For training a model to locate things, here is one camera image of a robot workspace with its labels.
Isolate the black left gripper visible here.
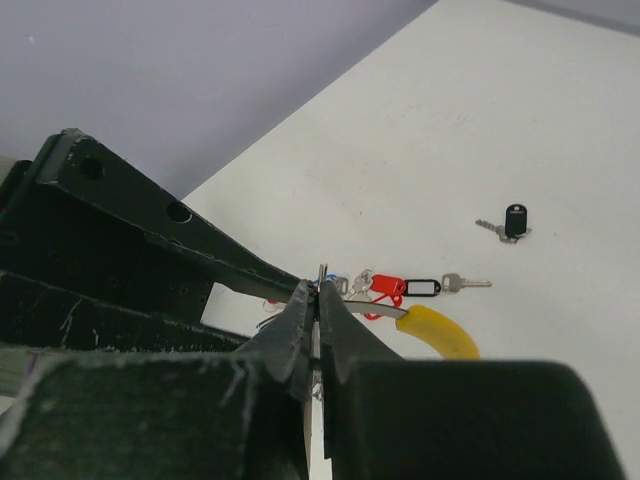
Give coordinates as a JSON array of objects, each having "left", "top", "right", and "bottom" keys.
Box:
[{"left": 1, "top": 129, "right": 300, "bottom": 352}]

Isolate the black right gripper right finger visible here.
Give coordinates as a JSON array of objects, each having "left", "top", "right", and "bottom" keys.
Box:
[{"left": 318, "top": 282, "right": 625, "bottom": 479}]

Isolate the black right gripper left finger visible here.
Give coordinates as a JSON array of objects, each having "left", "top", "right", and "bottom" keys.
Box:
[{"left": 1, "top": 281, "right": 313, "bottom": 479}]

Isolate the large grey keyring yellow handle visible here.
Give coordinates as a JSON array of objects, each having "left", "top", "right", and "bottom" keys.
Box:
[{"left": 338, "top": 294, "right": 480, "bottom": 373}]

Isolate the red key tag white label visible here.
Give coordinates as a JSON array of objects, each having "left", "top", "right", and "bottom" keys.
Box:
[{"left": 362, "top": 296, "right": 406, "bottom": 319}]

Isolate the red solid key tag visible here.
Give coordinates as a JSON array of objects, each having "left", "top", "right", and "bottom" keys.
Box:
[{"left": 371, "top": 274, "right": 406, "bottom": 299}]

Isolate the silver key pair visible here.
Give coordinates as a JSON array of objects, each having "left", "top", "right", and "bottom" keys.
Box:
[{"left": 345, "top": 269, "right": 373, "bottom": 301}]

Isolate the black key tag with key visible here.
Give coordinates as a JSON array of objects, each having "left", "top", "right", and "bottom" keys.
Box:
[{"left": 475, "top": 204, "right": 531, "bottom": 245}]

